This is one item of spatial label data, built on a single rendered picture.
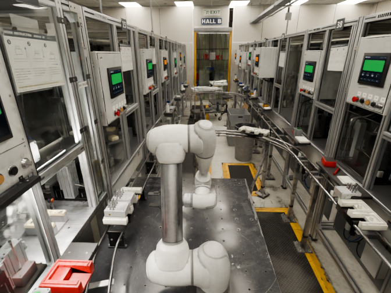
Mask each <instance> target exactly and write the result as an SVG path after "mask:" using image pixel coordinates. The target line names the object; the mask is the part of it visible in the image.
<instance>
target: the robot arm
mask: <svg viewBox="0 0 391 293"><path fill-rule="evenodd" d="M147 148H148V150H149V151H150V152H151V153H155V154H156V157H157V160H158V162H159V163H160V164H161V189H160V190H159V191H154V192H149V193H148V195H154V196H159V195H161V204H160V203H150V205H149V206H150V207H155V208H160V209H161V211H162V239H161V240H160V241H159V243H158V244H157V248H156V251H152V252H151V253H150V255H149V257H148V259H147V263H146V272H147V277H148V278H149V279H150V281H152V282H153V283H155V284H158V285H162V286H166V287H184V286H189V285H194V286H196V287H197V290H196V293H230V283H229V280H230V260H229V255H228V253H227V250H226V248H225V247H224V246H223V245H222V244H221V243H220V242H217V241H207V242H205V243H203V244H201V245H200V247H198V248H196V249H193V250H192V249H189V245H188V242H187V241H186V240H185V239H184V238H183V206H184V207H185V208H197V209H211V208H214V207H215V206H216V204H217V197H216V195H215V194H213V193H210V188H211V175H210V173H209V168H210V165H211V162H212V158H213V157H214V154H215V150H216V132H215V128H214V125H213V124H212V123H211V122H210V121H208V120H200V121H198V122H196V123H195V124H192V125H184V124H168V125H163V126H159V127H156V128H153V129H152V130H150V131H149V132H148V134H147ZM186 153H195V155H196V158H197V163H198V172H197V173H196V175H195V181H194V183H195V193H194V194H192V193H191V194H182V162H183V161H184V159H185V155H186Z"/></svg>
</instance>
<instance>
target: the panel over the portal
mask: <svg viewBox="0 0 391 293"><path fill-rule="evenodd" d="M203 9H221V15H220V16H203ZM201 17H222V26H201ZM217 27H229V6H228V5H214V6H194V28H217Z"/></svg>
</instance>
